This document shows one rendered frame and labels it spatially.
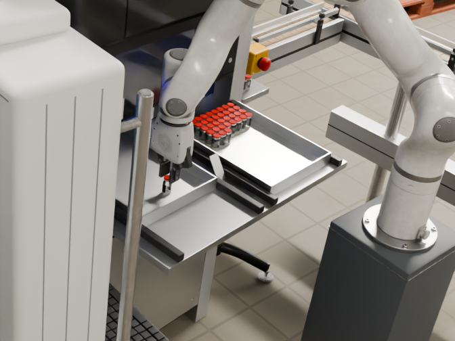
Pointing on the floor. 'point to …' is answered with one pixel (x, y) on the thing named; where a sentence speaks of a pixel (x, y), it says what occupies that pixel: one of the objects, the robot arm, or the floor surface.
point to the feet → (247, 260)
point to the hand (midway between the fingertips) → (169, 171)
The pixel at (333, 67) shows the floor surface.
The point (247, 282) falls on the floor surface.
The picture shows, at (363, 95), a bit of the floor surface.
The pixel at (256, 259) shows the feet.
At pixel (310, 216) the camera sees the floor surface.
